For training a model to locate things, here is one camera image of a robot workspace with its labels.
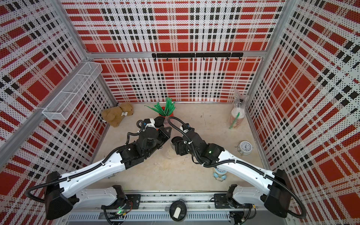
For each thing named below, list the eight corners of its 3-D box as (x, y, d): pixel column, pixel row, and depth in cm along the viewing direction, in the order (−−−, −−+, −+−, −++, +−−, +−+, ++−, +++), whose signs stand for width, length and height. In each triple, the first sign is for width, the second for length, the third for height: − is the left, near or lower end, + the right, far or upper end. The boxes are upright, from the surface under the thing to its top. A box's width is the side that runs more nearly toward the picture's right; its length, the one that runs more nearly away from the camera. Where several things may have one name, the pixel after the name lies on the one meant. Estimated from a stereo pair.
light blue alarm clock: (211, 178, 84) (212, 175, 80) (214, 169, 87) (215, 166, 83) (224, 183, 82) (225, 181, 78) (226, 174, 85) (227, 171, 81)
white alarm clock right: (242, 157, 93) (245, 153, 88) (234, 146, 98) (237, 142, 93) (251, 153, 95) (255, 149, 90) (243, 142, 100) (246, 138, 95)
